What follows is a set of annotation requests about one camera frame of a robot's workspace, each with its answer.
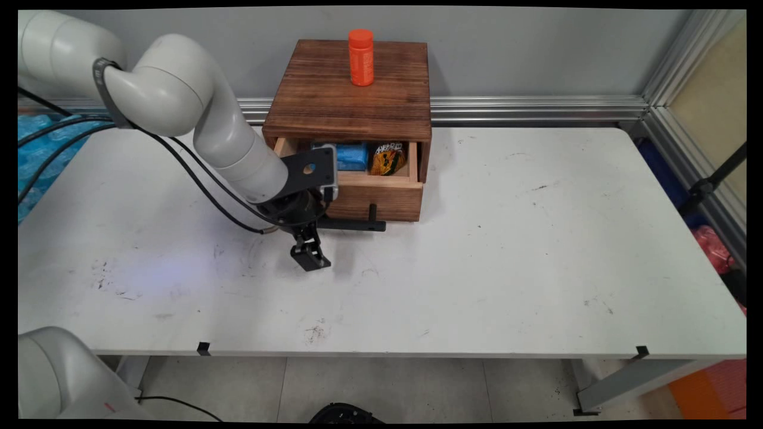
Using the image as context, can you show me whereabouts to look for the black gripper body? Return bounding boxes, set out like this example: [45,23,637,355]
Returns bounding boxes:
[255,187,332,235]

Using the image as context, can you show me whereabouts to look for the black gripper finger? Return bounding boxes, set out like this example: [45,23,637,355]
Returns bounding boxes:
[290,230,312,263]
[303,222,332,272]

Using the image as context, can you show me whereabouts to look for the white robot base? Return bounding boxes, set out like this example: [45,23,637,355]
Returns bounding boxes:
[18,326,151,420]

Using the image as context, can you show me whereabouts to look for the blue plastic package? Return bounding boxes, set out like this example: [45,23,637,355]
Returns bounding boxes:
[311,142,368,173]

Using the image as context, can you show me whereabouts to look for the yellow black snack bag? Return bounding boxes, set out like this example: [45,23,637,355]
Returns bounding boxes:
[369,141,408,177]

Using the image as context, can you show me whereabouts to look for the dark wooden cabinet box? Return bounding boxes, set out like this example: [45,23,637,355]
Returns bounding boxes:
[262,39,433,184]

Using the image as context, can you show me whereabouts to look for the black round object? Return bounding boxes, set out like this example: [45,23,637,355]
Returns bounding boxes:
[309,402,386,424]

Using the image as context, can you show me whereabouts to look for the orange plastic bottle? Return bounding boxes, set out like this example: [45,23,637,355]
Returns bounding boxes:
[348,29,376,88]

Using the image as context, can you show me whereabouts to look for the blue bubble wrap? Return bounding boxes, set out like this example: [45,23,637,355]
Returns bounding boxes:
[18,113,115,225]

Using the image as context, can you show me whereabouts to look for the blue bag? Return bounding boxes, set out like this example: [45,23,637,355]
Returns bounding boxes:
[637,138,693,228]

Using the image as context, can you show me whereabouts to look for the red plastic bag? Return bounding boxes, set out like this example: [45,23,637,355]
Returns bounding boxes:
[691,225,737,275]

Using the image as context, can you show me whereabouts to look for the black tripod stand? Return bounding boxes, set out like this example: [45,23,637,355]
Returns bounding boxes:
[679,141,747,219]

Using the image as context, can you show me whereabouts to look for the orange box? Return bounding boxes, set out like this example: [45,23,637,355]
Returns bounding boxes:
[667,359,747,420]

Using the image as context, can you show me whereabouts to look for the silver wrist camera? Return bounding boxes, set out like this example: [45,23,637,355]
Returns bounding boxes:
[321,148,341,202]

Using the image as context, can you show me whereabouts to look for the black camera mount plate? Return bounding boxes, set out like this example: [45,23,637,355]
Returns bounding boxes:
[288,146,338,193]

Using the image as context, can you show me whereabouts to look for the wooden drawer with black handle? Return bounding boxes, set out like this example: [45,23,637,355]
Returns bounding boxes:
[273,137,424,234]

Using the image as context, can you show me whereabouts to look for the thin black floor cable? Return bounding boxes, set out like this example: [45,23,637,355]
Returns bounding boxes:
[135,394,225,423]

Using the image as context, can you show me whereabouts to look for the horizontal aluminium frame rail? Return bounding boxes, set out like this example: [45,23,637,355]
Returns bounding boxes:
[18,95,650,126]

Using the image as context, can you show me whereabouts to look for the aluminium corner frame post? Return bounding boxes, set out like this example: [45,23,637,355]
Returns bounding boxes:
[639,9,747,266]

